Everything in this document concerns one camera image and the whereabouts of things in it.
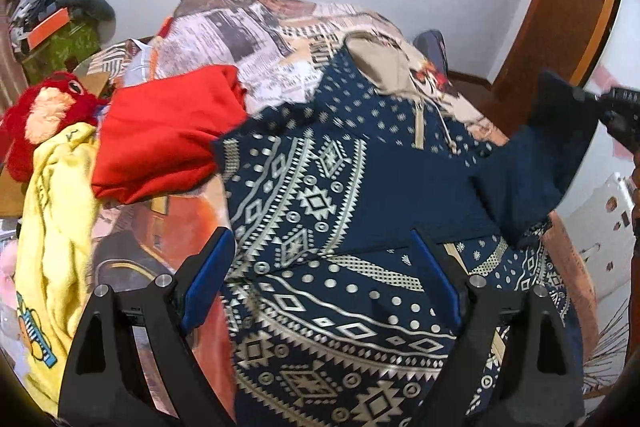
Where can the orange box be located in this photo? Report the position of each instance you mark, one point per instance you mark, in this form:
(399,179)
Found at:
(47,29)

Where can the red plush toy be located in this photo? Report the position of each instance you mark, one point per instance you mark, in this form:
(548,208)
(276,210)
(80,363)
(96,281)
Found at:
(30,107)

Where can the grey bag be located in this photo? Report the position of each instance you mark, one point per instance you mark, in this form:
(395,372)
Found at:
(432,52)

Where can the wooden door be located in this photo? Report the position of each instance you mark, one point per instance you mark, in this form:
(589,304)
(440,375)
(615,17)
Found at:
(565,7)

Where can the green box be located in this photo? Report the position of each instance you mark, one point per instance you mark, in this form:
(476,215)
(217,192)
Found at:
(60,52)

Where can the printed bed sheet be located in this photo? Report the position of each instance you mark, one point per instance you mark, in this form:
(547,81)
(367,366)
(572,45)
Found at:
(280,42)

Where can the yellow garment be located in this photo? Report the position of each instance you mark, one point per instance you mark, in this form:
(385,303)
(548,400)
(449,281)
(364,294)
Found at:
(55,227)

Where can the grey neck pillow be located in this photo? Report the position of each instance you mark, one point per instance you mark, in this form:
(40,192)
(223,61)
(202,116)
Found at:
(95,4)

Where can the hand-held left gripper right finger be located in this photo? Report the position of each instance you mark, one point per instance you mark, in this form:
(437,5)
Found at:
(437,277)

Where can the navy patterned hoodie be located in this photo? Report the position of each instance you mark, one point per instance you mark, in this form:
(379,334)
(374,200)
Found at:
(350,187)

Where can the red garment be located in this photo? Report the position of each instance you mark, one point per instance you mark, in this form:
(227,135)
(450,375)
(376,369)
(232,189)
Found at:
(160,132)

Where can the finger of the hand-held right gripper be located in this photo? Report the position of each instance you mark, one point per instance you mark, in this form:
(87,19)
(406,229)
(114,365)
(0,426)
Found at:
(587,97)

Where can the white plastic panel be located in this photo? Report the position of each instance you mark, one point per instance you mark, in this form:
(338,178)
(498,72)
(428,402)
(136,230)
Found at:
(600,232)

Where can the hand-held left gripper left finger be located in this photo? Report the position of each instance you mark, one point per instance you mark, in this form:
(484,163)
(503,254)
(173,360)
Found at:
(207,277)

